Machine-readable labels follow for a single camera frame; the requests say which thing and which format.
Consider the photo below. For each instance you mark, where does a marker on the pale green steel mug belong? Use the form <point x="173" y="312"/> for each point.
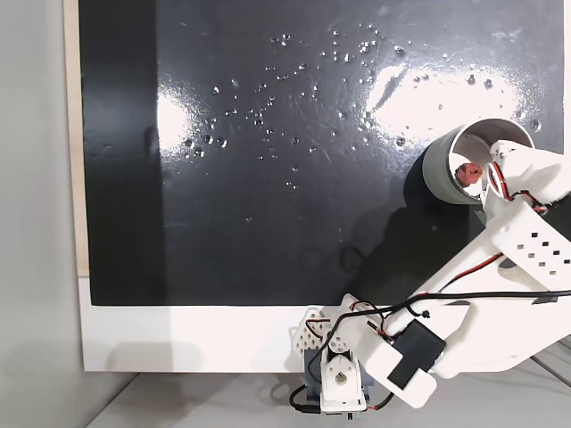
<point x="439" y="174"/>

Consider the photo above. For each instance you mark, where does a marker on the black glossy mat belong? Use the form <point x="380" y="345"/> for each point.
<point x="267" y="249"/>

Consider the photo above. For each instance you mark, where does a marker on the red cube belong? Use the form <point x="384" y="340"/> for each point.
<point x="468" y="173"/>

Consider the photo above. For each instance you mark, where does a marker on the light wooden board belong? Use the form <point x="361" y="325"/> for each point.
<point x="73" y="134"/>

